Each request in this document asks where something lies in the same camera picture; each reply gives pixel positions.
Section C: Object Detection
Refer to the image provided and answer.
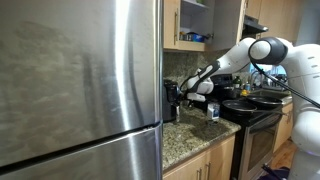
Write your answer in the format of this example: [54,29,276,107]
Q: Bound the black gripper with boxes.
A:
[181,94,195,108]

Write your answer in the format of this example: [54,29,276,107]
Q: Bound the black air fryer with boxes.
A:
[162,79,183,123]

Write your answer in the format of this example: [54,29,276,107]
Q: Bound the white bottle black cap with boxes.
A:
[206,101,221,121]

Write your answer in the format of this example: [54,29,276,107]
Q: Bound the black frying pan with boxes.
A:
[221,99,258,116]

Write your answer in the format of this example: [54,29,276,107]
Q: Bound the green bottle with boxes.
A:
[233,75,242,90]

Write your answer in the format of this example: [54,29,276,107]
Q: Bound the wooden base cabinet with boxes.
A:
[162,134,236,180]

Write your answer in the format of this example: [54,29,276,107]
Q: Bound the blue box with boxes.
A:
[191,33,206,43]

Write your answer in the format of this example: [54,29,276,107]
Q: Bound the black deep pan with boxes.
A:
[246,95,284,111]

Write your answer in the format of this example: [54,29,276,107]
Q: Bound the black electric stove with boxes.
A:
[194,73,289,180]

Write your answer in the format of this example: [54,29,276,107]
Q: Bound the wooden cabinet beside stove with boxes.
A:
[273,103,294,153]

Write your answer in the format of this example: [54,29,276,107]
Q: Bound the steel range hood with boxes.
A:
[243,14,270,38]

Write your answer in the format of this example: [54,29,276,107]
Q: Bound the stainless steel refrigerator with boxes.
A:
[0,0,164,180]

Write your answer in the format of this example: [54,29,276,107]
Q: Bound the wooden cabinets above hood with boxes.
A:
[245,0,304,43]

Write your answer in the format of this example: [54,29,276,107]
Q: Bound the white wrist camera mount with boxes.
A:
[186,93,208,103]

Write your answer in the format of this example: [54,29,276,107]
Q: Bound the long metal cabinet handle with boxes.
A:
[173,8,180,46]

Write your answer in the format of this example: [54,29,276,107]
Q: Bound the wooden wall cabinet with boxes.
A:
[163,0,248,53]

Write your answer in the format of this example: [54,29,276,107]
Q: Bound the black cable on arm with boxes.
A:
[249,61,320,109]

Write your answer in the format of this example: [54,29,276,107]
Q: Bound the black cable bundle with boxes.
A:
[261,163,291,180]

